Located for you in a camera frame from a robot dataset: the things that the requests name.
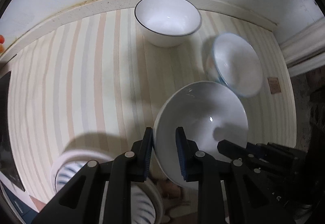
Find plain white bowl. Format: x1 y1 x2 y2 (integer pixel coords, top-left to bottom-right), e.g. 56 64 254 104
153 81 248 190

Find white plate grey swirl pattern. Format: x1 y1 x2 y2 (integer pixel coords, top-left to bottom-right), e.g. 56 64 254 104
50 150 164 224

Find white plate blue stripes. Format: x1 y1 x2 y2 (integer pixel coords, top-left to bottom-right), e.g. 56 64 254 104
55 161 156 223

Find blue cabinet front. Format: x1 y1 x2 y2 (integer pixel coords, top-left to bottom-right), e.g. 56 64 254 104
3 186 38 223

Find black induction cooktop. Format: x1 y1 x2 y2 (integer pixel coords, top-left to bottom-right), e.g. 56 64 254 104
0 71 25 191

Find white bowl blue rim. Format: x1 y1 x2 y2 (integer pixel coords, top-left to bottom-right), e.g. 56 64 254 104
205 33 263 98

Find white bowl dark rim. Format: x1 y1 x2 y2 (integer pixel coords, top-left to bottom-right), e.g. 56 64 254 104
134 0 202 48

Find colourful wall sticker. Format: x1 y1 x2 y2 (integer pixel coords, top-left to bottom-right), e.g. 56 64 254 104
0 35 5 54

